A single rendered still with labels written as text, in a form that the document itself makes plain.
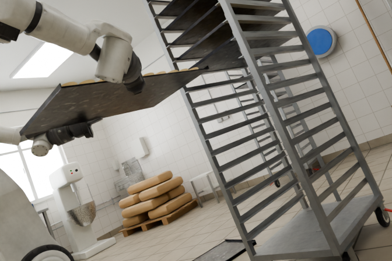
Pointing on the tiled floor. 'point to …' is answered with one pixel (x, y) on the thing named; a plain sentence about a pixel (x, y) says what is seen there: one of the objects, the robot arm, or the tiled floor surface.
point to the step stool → (207, 187)
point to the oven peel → (367, 23)
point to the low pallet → (160, 219)
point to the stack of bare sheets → (224, 251)
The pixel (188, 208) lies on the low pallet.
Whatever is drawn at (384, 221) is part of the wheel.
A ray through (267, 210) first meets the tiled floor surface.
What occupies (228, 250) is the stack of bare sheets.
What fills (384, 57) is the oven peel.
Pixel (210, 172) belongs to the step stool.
